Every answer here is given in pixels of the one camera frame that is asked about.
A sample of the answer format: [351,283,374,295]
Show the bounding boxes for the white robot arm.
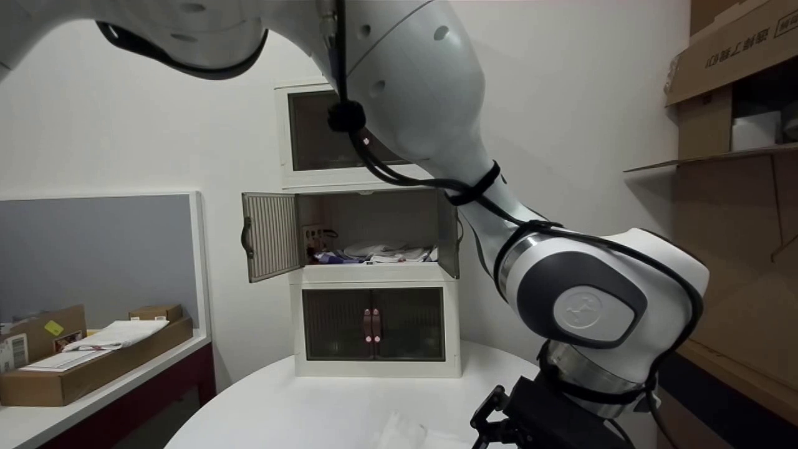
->
[0,0,708,449]

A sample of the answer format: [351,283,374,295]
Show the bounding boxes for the blue checkered cloth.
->
[304,245,439,264]

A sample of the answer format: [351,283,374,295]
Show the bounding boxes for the white papers in tray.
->
[29,319,167,371]

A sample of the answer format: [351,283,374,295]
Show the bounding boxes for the open cabinet door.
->
[239,193,299,285]
[436,200,459,279]

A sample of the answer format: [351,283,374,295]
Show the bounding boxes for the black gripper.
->
[469,376,635,449]

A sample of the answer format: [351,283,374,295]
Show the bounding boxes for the open left cabinet door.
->
[239,193,299,285]

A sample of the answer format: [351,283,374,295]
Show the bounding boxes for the large cardboard box stack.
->
[662,83,798,449]

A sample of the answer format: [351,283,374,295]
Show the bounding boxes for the small cardboard box yellow sticker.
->
[0,305,85,371]

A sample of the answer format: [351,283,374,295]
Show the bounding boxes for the white stacked cabinet unit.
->
[278,83,461,376]

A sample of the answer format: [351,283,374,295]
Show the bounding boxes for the open right cabinet door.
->
[436,200,459,279]

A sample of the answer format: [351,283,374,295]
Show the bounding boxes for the flat cardboard tray box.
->
[0,308,193,407]

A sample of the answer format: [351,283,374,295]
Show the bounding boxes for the grey partition panel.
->
[0,193,208,329]

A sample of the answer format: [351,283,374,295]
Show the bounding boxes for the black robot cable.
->
[327,0,708,401]

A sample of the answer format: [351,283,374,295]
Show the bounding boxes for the cardboard box on top shelf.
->
[667,0,798,106]

